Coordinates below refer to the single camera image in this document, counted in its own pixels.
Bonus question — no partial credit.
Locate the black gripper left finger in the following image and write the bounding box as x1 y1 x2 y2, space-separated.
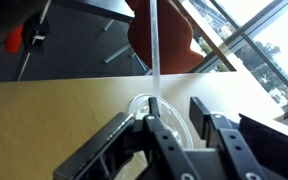
143 96 203 180

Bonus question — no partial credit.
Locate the clear plastic straw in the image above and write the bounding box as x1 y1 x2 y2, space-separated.
148 0 163 101

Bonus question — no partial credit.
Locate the grey window frame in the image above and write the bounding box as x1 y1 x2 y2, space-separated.
170 0 288 112

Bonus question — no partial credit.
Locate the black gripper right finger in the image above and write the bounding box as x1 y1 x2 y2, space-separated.
189 96 268 180

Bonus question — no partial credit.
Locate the desk with metal legs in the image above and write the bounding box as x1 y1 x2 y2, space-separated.
50 0 137 65

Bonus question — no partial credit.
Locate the black tripod stand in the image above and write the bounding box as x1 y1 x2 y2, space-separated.
15 0 54 82

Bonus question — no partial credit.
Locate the clear plastic cup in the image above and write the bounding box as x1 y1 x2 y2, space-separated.
122 92 195 180

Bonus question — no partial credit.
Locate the large orange chair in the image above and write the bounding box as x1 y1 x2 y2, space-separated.
126 0 206 75

